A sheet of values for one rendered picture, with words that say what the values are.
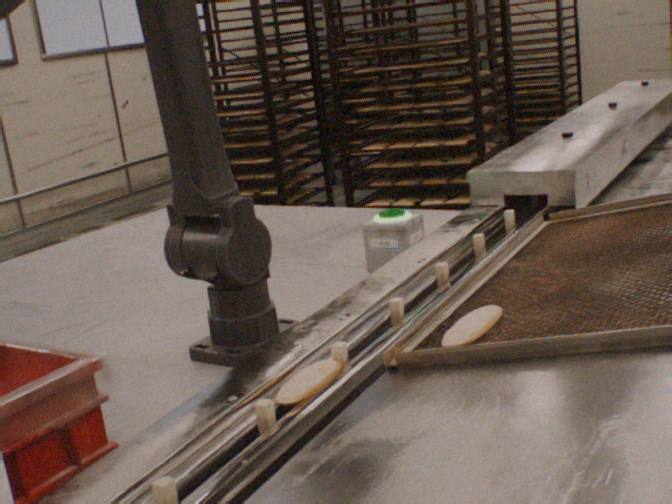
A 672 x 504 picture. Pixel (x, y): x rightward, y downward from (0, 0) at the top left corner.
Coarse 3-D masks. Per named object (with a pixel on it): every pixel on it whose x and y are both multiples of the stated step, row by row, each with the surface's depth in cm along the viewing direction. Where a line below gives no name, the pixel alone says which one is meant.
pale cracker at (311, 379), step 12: (324, 360) 89; (300, 372) 86; (312, 372) 86; (324, 372) 86; (336, 372) 87; (288, 384) 84; (300, 384) 83; (312, 384) 83; (324, 384) 84; (276, 396) 83; (288, 396) 82; (300, 396) 82
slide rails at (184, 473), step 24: (456, 264) 120; (408, 288) 111; (384, 312) 103; (408, 312) 102; (360, 336) 97; (384, 336) 96; (240, 432) 77; (264, 432) 77; (192, 456) 74; (216, 456) 73; (240, 456) 73
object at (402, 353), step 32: (544, 224) 117; (576, 224) 113; (608, 224) 108; (640, 224) 103; (512, 256) 105; (544, 256) 101; (576, 256) 97; (640, 256) 90; (480, 288) 95; (512, 288) 92; (544, 288) 88; (576, 288) 85; (608, 288) 82; (448, 320) 86; (512, 320) 81; (544, 320) 78; (576, 320) 76; (608, 320) 74; (640, 320) 71; (384, 352) 78; (416, 352) 76; (448, 352) 74; (480, 352) 73; (512, 352) 71; (544, 352) 70; (576, 352) 69
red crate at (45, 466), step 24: (96, 408) 80; (48, 432) 75; (72, 432) 77; (96, 432) 81; (24, 456) 74; (48, 456) 76; (72, 456) 78; (96, 456) 80; (24, 480) 74; (48, 480) 76
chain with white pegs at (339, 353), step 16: (512, 224) 136; (480, 240) 124; (400, 304) 101; (416, 304) 108; (336, 352) 89; (272, 400) 78; (256, 416) 78; (272, 416) 78; (240, 448) 76; (224, 464) 74; (160, 480) 66; (160, 496) 66; (176, 496) 67
